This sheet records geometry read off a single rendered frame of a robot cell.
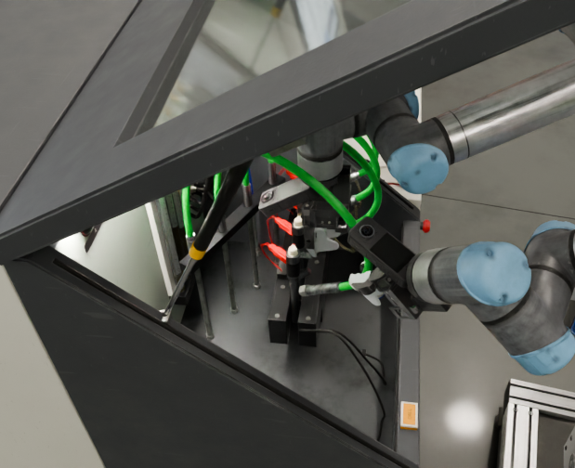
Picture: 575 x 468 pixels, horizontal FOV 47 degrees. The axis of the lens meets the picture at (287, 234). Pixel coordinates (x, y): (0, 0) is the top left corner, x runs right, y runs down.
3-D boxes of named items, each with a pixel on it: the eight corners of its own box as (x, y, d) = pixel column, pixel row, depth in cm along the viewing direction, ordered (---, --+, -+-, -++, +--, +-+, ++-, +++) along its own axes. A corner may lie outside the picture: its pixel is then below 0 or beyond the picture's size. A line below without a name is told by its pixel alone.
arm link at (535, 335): (593, 311, 85) (542, 252, 83) (574, 377, 79) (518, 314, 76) (542, 324, 91) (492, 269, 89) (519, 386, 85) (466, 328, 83)
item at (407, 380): (411, 503, 125) (419, 464, 114) (387, 500, 126) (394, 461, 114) (413, 266, 168) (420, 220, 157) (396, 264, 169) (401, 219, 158)
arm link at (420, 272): (416, 274, 84) (453, 231, 87) (398, 276, 88) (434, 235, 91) (452, 316, 85) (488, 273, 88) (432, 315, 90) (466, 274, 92)
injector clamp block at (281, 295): (317, 366, 143) (316, 323, 132) (271, 361, 144) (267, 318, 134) (332, 253, 167) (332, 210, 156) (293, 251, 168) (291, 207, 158)
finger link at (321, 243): (338, 268, 123) (338, 233, 116) (307, 266, 123) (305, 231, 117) (339, 256, 125) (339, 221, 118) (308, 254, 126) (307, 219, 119)
